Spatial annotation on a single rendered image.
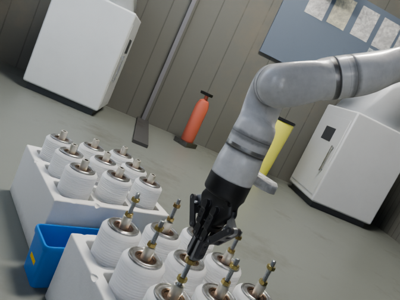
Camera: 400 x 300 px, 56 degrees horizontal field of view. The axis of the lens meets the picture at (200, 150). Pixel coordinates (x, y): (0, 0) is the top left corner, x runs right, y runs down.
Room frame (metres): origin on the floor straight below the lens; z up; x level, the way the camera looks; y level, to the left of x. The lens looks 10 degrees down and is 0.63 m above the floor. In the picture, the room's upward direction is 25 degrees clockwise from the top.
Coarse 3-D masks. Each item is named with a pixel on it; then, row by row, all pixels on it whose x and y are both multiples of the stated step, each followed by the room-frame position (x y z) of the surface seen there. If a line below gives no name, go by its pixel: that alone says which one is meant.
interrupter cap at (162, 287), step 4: (160, 284) 0.65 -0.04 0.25; (164, 284) 0.66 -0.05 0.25; (168, 284) 0.66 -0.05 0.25; (172, 284) 0.67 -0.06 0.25; (156, 288) 0.63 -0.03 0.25; (160, 288) 0.64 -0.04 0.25; (164, 288) 0.64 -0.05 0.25; (168, 288) 0.65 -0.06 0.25; (156, 292) 0.62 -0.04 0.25; (160, 292) 0.62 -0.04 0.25; (164, 292) 0.64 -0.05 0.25; (184, 292) 0.66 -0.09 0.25; (156, 296) 0.61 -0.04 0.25; (160, 296) 0.61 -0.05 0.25; (164, 296) 0.62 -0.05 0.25; (180, 296) 0.64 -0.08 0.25; (184, 296) 0.65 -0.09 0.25; (188, 296) 0.65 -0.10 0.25
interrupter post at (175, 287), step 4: (176, 280) 0.64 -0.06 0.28; (176, 284) 0.63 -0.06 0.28; (172, 288) 0.62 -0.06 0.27; (176, 288) 0.62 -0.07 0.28; (180, 288) 0.62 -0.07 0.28; (184, 288) 0.63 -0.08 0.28; (168, 292) 0.63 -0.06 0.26; (172, 292) 0.62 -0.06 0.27; (176, 292) 0.62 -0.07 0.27; (180, 292) 0.62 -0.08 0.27; (168, 296) 0.62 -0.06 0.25; (172, 296) 0.62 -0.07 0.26; (176, 296) 0.62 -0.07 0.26
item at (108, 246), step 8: (104, 224) 0.79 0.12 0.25; (104, 232) 0.77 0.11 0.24; (112, 232) 0.77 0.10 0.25; (96, 240) 0.78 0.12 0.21; (104, 240) 0.77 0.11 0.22; (112, 240) 0.76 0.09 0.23; (120, 240) 0.76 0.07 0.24; (128, 240) 0.77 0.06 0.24; (136, 240) 0.79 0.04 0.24; (96, 248) 0.77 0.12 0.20; (104, 248) 0.77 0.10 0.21; (112, 248) 0.76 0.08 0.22; (120, 248) 0.77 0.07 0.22; (96, 256) 0.77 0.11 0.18; (104, 256) 0.77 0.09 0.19; (112, 256) 0.76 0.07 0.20; (120, 256) 0.77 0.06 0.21; (104, 264) 0.76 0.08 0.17; (112, 264) 0.77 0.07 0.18
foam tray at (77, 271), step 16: (80, 240) 0.80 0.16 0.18; (64, 256) 0.81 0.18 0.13; (80, 256) 0.76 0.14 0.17; (64, 272) 0.78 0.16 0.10; (80, 272) 0.74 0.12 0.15; (96, 272) 0.72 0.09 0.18; (112, 272) 0.74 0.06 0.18; (48, 288) 0.82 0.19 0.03; (64, 288) 0.76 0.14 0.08; (80, 288) 0.72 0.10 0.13; (96, 288) 0.67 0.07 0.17
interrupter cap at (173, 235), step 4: (152, 224) 0.89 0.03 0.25; (156, 224) 0.90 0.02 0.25; (152, 228) 0.87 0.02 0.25; (172, 228) 0.92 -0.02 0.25; (160, 232) 0.87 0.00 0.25; (172, 232) 0.90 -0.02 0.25; (176, 232) 0.91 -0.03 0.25; (164, 236) 0.85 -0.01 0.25; (168, 236) 0.86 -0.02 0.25; (172, 236) 0.87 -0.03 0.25; (176, 236) 0.88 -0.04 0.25
